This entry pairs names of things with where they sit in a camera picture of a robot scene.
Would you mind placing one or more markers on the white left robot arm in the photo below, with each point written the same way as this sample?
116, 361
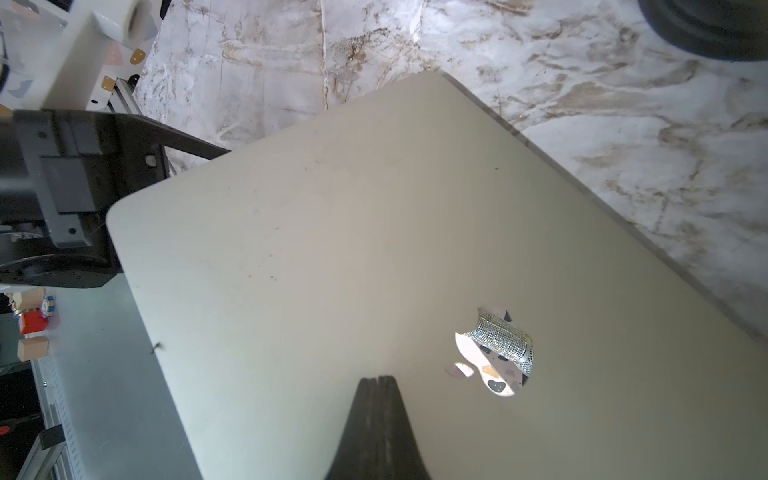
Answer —
59, 49

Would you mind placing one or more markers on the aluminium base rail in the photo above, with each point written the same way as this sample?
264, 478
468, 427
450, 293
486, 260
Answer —
49, 456

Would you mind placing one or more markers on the silver laptop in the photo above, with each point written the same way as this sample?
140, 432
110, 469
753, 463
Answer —
408, 234

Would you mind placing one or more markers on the glitter microphone on black stand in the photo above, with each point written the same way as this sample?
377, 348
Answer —
733, 30

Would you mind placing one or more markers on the red yellow toy vehicle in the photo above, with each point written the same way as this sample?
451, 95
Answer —
33, 309

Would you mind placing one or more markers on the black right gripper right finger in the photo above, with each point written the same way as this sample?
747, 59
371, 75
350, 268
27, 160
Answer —
399, 457

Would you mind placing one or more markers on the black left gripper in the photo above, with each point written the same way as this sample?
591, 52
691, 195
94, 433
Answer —
61, 171

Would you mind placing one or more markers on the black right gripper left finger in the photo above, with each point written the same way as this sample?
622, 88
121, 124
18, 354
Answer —
357, 453

